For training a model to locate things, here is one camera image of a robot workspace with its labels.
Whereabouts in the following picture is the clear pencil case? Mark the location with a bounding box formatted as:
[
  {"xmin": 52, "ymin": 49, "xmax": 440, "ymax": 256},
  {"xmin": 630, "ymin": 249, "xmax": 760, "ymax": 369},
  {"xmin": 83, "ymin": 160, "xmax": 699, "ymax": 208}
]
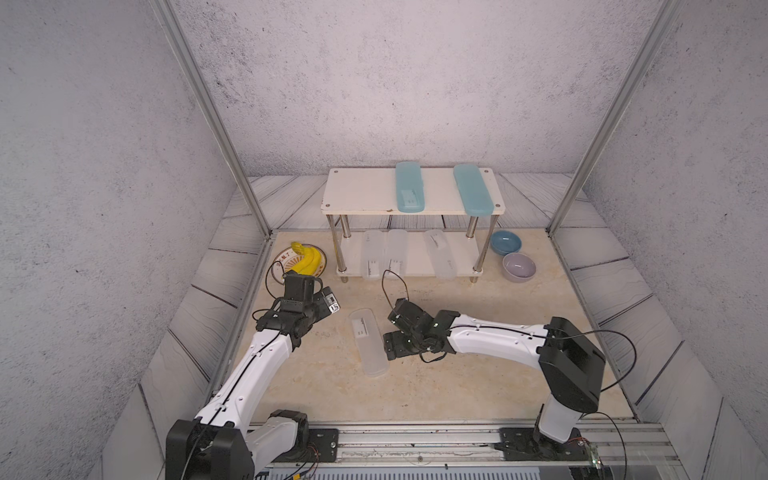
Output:
[
  {"xmin": 349, "ymin": 308, "xmax": 388, "ymax": 377},
  {"xmin": 361, "ymin": 230, "xmax": 386, "ymax": 280},
  {"xmin": 385, "ymin": 229, "xmax": 409, "ymax": 277},
  {"xmin": 423, "ymin": 230, "xmax": 457, "ymax": 279}
]

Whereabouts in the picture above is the blue pencil case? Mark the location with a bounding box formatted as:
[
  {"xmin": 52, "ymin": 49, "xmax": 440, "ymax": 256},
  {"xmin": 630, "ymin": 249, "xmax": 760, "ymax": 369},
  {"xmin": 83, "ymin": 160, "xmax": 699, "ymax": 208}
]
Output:
[
  {"xmin": 395, "ymin": 161, "xmax": 425, "ymax": 213},
  {"xmin": 453, "ymin": 164, "xmax": 495, "ymax": 217}
]

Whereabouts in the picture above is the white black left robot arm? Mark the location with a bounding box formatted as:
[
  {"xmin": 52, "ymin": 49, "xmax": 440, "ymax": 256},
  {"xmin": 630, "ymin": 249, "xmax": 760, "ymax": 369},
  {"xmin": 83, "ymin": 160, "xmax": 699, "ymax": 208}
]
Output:
[{"xmin": 165, "ymin": 271, "xmax": 339, "ymax": 479}]

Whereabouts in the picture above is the white two-tier shelf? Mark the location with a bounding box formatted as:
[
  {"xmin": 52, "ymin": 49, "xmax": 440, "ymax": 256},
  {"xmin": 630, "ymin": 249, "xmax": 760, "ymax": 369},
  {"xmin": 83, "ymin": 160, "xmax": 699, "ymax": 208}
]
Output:
[{"xmin": 321, "ymin": 167, "xmax": 505, "ymax": 280}]

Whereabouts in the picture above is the yellow toy banana bunch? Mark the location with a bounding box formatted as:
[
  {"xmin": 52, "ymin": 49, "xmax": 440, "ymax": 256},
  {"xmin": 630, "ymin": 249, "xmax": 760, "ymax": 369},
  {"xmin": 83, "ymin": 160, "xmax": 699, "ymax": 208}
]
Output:
[{"xmin": 290, "ymin": 242, "xmax": 323, "ymax": 276}]

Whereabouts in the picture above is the decorated round plate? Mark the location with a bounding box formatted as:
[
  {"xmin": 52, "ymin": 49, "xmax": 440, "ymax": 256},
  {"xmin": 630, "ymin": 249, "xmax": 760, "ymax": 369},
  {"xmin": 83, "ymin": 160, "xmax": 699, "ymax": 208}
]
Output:
[{"xmin": 270, "ymin": 242, "xmax": 327, "ymax": 284}]

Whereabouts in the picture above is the lilac ceramic bowl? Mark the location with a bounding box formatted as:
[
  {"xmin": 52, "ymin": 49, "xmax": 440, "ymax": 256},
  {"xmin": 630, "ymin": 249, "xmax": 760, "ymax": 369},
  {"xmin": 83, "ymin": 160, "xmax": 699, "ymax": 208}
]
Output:
[{"xmin": 502, "ymin": 252, "xmax": 537, "ymax": 283}]

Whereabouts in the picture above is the blue ceramic bowl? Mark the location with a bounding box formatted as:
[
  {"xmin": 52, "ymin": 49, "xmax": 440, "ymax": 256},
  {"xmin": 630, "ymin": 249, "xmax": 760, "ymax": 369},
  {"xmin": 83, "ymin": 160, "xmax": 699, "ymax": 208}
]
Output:
[{"xmin": 490, "ymin": 230, "xmax": 522, "ymax": 256}]

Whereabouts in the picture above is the left aluminium frame post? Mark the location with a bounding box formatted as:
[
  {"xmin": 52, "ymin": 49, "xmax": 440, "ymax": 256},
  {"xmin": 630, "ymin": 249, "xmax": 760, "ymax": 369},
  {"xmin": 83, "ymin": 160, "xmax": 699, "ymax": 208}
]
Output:
[{"xmin": 150, "ymin": 0, "xmax": 272, "ymax": 237}]

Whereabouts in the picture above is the aluminium frame post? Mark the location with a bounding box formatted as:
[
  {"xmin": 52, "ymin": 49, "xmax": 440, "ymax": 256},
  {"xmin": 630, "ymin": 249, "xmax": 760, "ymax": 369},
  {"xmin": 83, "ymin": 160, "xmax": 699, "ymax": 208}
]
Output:
[
  {"xmin": 150, "ymin": 0, "xmax": 272, "ymax": 237},
  {"xmin": 546, "ymin": 0, "xmax": 685, "ymax": 239}
]

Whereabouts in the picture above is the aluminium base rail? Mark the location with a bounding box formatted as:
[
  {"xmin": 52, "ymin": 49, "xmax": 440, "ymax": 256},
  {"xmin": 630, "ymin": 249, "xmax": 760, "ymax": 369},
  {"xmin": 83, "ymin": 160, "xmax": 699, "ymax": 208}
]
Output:
[{"xmin": 256, "ymin": 413, "xmax": 687, "ymax": 479}]

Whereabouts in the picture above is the right aluminium frame post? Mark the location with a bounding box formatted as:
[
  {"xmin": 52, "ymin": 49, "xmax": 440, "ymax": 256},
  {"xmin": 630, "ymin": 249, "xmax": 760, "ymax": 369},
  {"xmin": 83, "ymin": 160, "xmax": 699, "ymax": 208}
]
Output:
[{"xmin": 546, "ymin": 0, "xmax": 685, "ymax": 239}]

